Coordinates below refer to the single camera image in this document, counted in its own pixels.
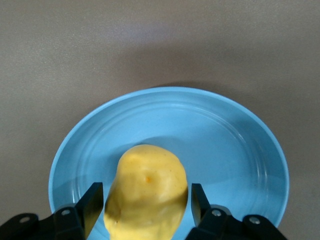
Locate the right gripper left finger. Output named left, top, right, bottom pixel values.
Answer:
left=0, top=181, right=104, bottom=240

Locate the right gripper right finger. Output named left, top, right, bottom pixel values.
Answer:
left=191, top=183, right=288, bottom=240

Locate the yellow potato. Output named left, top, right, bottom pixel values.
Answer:
left=103, top=144, right=188, bottom=240

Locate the blue round plate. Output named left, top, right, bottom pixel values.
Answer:
left=48, top=86, right=291, bottom=240

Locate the brown table cover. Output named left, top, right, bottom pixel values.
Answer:
left=0, top=0, right=320, bottom=240

